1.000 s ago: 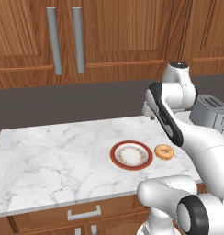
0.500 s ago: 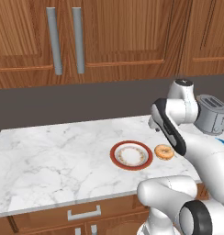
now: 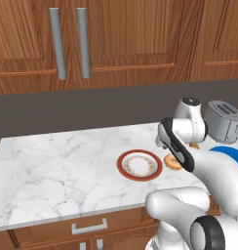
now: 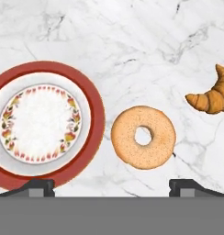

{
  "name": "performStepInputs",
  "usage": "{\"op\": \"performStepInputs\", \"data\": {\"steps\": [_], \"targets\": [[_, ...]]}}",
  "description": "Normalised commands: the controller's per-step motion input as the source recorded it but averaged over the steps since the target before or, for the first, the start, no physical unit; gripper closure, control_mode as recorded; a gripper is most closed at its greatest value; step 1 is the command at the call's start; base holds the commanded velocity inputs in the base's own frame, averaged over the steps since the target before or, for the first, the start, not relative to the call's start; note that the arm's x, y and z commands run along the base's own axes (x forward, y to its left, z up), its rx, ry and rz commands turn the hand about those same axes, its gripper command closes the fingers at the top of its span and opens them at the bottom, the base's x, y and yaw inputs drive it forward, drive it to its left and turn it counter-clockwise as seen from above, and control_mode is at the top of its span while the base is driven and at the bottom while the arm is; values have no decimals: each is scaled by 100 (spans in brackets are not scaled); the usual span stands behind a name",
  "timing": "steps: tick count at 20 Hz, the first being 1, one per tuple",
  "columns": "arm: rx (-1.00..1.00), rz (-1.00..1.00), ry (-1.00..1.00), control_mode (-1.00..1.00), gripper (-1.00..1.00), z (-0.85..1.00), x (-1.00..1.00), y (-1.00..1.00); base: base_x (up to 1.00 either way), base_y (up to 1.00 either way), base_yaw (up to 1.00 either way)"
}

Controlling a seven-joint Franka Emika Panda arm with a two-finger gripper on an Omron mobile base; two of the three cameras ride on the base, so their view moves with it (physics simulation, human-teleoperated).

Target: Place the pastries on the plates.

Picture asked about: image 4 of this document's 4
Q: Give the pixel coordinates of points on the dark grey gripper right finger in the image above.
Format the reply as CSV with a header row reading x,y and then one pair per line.
x,y
182,186

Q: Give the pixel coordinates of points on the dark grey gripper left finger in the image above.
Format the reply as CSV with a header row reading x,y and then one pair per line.
x,y
40,186

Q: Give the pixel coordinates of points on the red-rimmed floral plate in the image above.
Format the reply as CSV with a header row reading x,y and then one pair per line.
x,y
40,124

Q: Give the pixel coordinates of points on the tan speckled bagel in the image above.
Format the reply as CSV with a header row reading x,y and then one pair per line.
x,y
126,137

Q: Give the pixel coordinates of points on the golden brown croissant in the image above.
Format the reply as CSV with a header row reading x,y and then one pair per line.
x,y
213,98

